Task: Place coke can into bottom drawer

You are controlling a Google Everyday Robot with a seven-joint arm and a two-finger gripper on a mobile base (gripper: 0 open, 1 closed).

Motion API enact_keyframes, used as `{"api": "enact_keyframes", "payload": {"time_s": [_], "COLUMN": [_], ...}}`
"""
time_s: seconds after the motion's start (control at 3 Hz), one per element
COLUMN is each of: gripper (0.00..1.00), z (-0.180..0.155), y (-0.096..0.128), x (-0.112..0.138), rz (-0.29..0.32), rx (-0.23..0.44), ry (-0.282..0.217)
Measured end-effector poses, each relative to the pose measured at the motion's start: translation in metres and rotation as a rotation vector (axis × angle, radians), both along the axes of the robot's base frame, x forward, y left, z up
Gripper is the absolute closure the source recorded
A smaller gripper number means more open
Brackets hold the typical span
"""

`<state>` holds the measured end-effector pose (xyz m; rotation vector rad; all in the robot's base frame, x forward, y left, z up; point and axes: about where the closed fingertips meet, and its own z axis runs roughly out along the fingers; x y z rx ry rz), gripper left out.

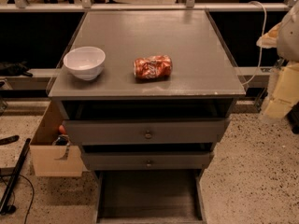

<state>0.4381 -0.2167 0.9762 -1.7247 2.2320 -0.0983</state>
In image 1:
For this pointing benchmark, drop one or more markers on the grey open bottom drawer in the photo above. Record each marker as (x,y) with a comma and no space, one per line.
(149,197)

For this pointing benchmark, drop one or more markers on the white bowl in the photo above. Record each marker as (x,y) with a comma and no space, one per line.
(85,63)

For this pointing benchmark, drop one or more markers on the grey drawer cabinet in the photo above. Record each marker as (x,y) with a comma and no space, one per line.
(203,84)

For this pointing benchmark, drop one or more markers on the black flat tool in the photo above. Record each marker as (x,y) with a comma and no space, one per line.
(9,140)

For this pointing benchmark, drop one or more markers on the grey top drawer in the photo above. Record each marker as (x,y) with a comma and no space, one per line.
(96,132)

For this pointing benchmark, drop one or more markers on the orange ball in box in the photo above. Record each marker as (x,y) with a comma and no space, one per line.
(62,129)

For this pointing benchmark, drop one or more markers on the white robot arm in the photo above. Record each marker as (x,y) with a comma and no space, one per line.
(288,36)

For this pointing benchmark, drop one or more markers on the black cloth on rail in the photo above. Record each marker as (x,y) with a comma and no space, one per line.
(8,69)

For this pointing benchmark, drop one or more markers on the black bar on floor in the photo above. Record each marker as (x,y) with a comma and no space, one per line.
(13,178)

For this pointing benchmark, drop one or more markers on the crushed red coke can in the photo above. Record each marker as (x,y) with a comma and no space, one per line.
(153,67)

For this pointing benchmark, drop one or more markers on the grey middle drawer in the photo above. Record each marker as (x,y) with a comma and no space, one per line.
(147,160)

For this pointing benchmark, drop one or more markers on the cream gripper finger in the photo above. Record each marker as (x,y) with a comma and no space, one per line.
(269,40)
(282,93)

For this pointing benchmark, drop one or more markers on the cardboard box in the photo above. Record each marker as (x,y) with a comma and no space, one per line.
(49,159)

